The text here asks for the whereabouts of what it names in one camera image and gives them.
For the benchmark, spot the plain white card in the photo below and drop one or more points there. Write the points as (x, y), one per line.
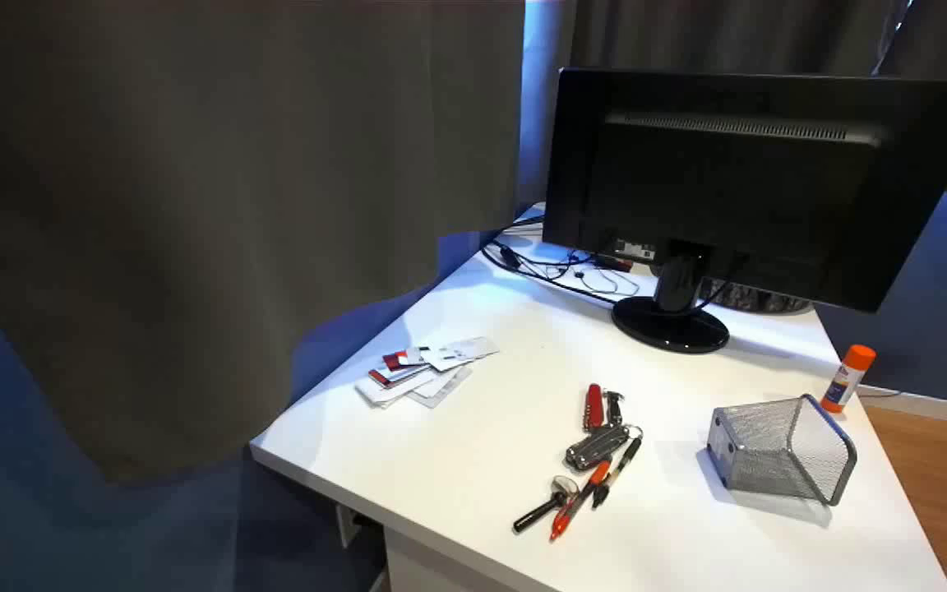
(384, 389)

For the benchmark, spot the white card with red print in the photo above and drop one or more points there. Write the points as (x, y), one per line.
(396, 368)

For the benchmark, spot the small black tool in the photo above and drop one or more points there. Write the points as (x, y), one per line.
(614, 411)

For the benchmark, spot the white card with small print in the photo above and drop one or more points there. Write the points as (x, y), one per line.
(457, 352)

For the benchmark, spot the orange capped glue stick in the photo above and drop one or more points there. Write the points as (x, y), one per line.
(849, 381)

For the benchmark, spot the black monitor with round stand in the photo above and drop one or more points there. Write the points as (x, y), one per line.
(772, 185)

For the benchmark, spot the clear plastic card sleeve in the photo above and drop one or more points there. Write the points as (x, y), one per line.
(441, 386)

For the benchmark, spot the black marker with white band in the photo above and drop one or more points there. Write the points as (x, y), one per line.
(543, 509)

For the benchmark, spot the red pocket tool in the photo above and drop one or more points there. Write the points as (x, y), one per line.
(592, 407)

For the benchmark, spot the small black flat device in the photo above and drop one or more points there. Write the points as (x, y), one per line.
(595, 447)

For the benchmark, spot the black pen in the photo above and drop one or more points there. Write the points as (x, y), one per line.
(618, 465)

